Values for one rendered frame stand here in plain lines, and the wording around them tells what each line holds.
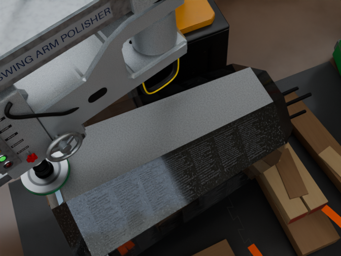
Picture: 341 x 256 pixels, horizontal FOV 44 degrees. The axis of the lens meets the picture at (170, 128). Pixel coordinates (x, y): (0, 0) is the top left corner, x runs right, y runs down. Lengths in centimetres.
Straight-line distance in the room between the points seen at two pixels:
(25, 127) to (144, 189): 71
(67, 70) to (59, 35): 27
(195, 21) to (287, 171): 101
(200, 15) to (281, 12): 125
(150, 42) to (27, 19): 52
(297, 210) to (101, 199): 112
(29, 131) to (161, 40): 58
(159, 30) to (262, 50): 180
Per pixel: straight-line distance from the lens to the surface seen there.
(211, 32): 242
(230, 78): 215
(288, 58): 329
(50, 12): 131
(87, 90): 155
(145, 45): 166
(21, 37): 127
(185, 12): 246
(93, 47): 148
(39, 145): 161
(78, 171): 198
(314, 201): 255
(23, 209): 290
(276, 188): 253
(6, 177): 176
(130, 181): 195
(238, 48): 330
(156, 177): 197
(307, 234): 259
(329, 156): 280
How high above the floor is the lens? 256
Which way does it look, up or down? 61 degrees down
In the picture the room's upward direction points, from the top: 8 degrees counter-clockwise
